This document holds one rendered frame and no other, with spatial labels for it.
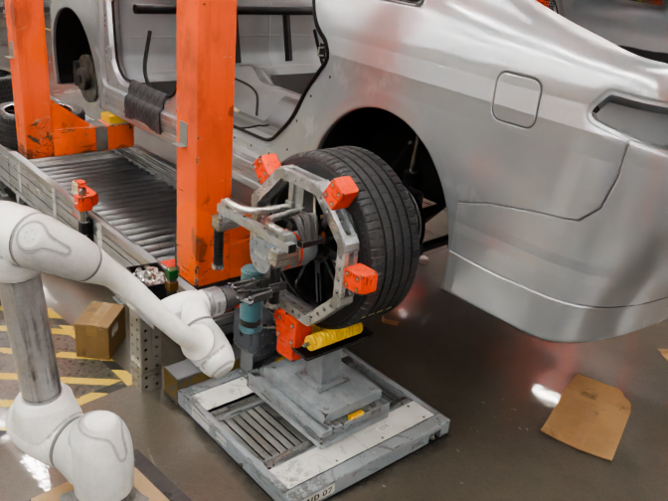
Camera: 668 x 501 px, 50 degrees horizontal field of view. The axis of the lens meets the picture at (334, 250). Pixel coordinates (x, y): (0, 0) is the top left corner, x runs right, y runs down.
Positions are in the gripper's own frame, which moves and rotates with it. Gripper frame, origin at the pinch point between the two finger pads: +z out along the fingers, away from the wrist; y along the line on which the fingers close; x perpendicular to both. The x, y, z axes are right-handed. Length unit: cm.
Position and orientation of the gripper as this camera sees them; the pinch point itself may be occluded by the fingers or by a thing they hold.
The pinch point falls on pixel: (273, 284)
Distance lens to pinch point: 232.0
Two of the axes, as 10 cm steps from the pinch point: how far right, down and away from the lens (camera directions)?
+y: 6.5, 3.6, -6.8
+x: 0.9, -9.1, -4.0
